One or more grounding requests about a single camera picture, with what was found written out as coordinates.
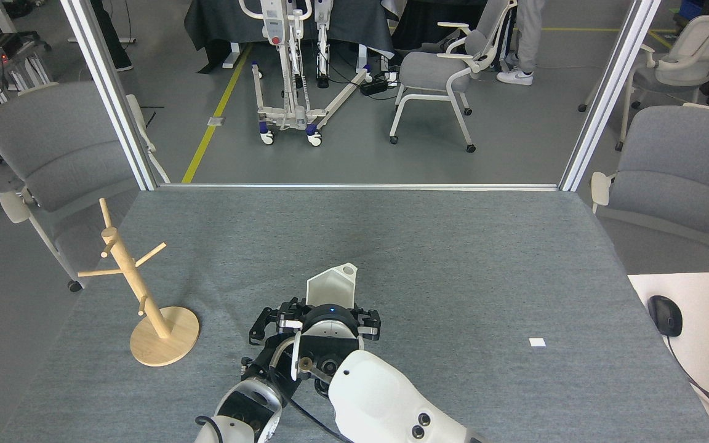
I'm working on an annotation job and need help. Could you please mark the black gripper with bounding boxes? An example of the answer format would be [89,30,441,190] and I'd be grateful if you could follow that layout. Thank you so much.
[301,305,382,341]
[241,298,306,396]

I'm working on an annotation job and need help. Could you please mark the white hexagonal cup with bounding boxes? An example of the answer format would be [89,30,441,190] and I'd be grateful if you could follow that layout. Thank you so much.
[306,263,358,308]

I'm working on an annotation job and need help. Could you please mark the wooden cup rack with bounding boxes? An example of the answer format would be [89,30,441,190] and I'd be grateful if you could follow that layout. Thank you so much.
[78,198,200,368]

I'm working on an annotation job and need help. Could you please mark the black power strip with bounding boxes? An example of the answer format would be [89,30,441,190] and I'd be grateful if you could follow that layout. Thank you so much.
[359,73,399,97]

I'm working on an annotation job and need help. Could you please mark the white wheeled stand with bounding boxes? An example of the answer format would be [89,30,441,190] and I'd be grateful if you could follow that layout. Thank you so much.
[238,0,375,147]

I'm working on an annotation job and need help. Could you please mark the black computer mouse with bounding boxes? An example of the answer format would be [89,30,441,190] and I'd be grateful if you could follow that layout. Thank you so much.
[647,295,683,337]

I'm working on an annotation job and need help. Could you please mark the table with black cloth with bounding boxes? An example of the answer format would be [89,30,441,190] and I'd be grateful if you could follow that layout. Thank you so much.
[183,0,395,74]

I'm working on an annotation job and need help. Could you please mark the person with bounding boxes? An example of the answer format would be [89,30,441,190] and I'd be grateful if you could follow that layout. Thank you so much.
[496,0,546,86]
[89,0,135,72]

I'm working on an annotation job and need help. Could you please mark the grey chair with white frame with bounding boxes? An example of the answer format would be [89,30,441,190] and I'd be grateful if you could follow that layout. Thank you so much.
[0,81,170,293]
[390,0,515,153]
[590,103,709,271]
[578,14,709,151]

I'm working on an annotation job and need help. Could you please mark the silver frame post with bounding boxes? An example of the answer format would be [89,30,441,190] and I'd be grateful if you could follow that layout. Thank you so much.
[59,0,159,191]
[559,0,662,192]

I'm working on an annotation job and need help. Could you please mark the black mouse cable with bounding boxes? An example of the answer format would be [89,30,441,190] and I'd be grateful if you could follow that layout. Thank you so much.
[665,335,709,426]

